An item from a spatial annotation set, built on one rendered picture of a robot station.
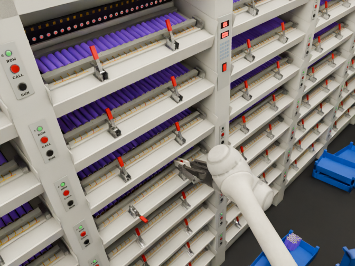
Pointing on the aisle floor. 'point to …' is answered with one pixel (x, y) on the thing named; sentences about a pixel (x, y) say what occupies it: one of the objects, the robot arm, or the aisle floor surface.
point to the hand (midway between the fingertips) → (181, 163)
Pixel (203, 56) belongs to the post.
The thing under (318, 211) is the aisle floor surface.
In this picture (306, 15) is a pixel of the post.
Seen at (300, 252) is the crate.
